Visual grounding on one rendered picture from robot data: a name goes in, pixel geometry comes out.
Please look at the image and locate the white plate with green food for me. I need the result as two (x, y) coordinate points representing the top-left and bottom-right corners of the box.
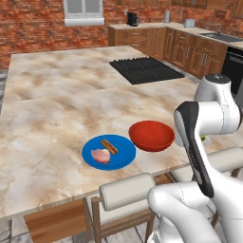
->
(175, 132), (212, 149)

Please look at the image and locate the wooden base cupboard run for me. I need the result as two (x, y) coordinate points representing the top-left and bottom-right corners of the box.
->
(107, 26), (229, 80)

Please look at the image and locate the silver toaster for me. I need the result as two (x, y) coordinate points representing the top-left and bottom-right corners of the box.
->
(183, 18), (196, 28)

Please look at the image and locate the black hob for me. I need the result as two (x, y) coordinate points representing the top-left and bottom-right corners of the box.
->
(108, 56), (186, 85)

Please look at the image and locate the hot dog in bun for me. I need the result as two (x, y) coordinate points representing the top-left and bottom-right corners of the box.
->
(100, 138), (120, 156)

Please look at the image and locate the large red bowl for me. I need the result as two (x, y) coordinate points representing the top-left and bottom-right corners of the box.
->
(128, 120), (176, 153)

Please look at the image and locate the black coffee machine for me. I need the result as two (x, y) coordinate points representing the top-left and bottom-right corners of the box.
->
(126, 11), (140, 28)

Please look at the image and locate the white framed window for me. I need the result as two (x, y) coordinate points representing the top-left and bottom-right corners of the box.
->
(63, 0), (105, 28)

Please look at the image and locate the blue plate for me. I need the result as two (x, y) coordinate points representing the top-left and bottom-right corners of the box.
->
(81, 134), (138, 172)

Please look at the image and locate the grey paper towel roll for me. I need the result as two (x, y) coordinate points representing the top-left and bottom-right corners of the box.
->
(164, 9), (172, 24)

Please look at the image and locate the pink raw meat piece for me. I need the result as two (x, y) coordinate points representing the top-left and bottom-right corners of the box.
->
(90, 148), (112, 165)

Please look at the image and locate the black dishwasher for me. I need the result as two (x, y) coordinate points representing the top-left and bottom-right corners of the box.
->
(220, 47), (243, 95)

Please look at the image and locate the grey sink with tap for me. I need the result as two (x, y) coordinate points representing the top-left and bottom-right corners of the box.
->
(199, 24), (243, 44)

